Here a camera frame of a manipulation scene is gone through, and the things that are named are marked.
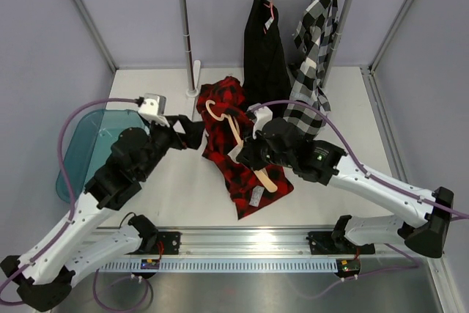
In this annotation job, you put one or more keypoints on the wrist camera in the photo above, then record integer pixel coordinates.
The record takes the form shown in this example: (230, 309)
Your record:
(262, 115)
(152, 109)

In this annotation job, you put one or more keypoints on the teal plastic bin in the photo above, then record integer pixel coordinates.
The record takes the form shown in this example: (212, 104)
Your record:
(91, 143)

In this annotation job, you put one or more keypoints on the left aluminium frame post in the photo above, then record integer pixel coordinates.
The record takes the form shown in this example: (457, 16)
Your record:
(90, 25)

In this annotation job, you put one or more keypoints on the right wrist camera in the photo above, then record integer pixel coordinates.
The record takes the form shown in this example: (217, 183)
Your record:
(262, 115)

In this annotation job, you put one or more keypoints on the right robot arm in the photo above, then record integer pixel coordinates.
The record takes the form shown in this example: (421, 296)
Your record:
(418, 218)

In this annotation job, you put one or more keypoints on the red black plaid shirt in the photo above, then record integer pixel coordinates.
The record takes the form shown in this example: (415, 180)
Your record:
(222, 107)

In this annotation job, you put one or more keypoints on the aluminium frame post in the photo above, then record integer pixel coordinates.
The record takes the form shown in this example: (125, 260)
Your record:
(90, 25)
(396, 23)

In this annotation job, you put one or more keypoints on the wooden hanger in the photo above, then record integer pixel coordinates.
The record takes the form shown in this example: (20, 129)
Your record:
(262, 174)

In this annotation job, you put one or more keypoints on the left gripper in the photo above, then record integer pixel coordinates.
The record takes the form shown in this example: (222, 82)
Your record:
(193, 131)

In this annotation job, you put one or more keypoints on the white cable duct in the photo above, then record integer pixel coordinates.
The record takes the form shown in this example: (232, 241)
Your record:
(239, 265)

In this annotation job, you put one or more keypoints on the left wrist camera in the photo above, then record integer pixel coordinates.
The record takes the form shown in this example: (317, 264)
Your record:
(152, 109)

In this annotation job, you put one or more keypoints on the right aluminium frame post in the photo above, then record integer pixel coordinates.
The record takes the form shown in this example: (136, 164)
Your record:
(396, 23)

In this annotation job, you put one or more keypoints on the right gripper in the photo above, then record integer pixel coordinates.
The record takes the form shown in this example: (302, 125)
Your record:
(248, 155)

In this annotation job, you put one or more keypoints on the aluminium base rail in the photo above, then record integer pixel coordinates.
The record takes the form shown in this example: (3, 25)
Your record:
(254, 242)

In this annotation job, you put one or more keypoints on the white black plaid shirt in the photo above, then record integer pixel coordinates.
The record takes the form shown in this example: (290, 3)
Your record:
(313, 37)

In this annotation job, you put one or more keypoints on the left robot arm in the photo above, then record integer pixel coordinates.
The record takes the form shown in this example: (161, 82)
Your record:
(46, 274)

